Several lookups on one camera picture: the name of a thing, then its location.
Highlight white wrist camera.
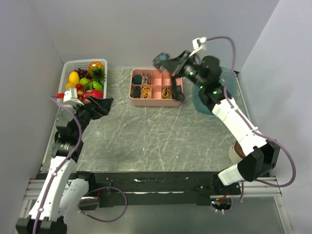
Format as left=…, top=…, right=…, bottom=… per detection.
left=190, top=37, right=207, bottom=56
left=57, top=87, right=83, bottom=107

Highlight red cherry bunch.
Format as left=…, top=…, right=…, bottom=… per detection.
left=76, top=83, right=84, bottom=97

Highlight rolled dark green tie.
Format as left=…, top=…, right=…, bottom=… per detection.
left=132, top=75, right=142, bottom=85

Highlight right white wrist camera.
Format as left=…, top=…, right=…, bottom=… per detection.
left=190, top=37, right=207, bottom=56

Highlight yellow lemon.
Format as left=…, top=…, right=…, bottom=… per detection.
left=65, top=82, right=76, bottom=89
left=68, top=71, right=80, bottom=85

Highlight aluminium rail frame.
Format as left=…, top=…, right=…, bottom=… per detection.
left=26, top=171, right=281, bottom=205

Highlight dark floral patterned necktie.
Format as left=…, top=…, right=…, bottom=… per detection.
left=160, top=55, right=185, bottom=102

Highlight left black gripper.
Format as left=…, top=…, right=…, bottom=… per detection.
left=70, top=95, right=113, bottom=138

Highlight orange pineapple with leaves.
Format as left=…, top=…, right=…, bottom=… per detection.
left=88, top=61, right=106, bottom=83

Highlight rolled yellow tie right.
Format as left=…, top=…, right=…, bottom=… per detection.
left=161, top=87, right=172, bottom=99

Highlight teal translucent plastic tub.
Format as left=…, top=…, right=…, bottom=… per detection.
left=192, top=67, right=236, bottom=115

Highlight dark purple grapes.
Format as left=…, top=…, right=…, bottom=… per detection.
left=74, top=68, right=92, bottom=80

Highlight pink dragon fruit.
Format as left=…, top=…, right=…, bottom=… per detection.
left=82, top=90, right=104, bottom=103

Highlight pink compartment organizer box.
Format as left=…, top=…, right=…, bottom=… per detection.
left=129, top=68, right=181, bottom=107

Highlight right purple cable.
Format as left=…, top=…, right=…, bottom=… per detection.
left=204, top=36, right=296, bottom=215

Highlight rolled yellow tie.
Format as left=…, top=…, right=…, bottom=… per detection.
left=161, top=87, right=172, bottom=99
left=141, top=86, right=152, bottom=99

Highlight purple cable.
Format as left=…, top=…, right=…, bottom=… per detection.
left=31, top=95, right=128, bottom=234
left=204, top=36, right=296, bottom=215

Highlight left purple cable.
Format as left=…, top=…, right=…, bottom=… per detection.
left=31, top=95, right=128, bottom=234

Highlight rolled dark patterned tie left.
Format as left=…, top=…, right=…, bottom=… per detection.
left=130, top=86, right=141, bottom=98

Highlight light green pear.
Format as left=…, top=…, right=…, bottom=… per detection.
left=79, top=78, right=91, bottom=86

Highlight yellow lemon upper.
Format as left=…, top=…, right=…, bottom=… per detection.
left=68, top=71, right=80, bottom=85

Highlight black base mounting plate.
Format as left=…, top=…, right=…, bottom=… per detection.
left=91, top=172, right=241, bottom=208

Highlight yellow lemon lower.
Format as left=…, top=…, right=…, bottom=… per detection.
left=65, top=82, right=76, bottom=89

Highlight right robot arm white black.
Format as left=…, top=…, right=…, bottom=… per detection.
left=153, top=51, right=280, bottom=195

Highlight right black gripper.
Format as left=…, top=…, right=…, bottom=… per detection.
left=160, top=51, right=206, bottom=90

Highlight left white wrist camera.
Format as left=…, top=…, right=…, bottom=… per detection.
left=57, top=87, right=83, bottom=107

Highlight rolled yellow tie left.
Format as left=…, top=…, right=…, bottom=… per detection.
left=141, top=86, right=152, bottom=99

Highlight white plastic fruit basket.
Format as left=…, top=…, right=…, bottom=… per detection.
left=57, top=58, right=107, bottom=106

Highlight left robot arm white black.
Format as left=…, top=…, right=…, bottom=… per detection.
left=16, top=97, right=114, bottom=234

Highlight brown lidded white cup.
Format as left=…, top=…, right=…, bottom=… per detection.
left=229, top=141, right=246, bottom=164

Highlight rolled colourful dotted tie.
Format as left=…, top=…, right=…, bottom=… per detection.
left=141, top=74, right=152, bottom=85

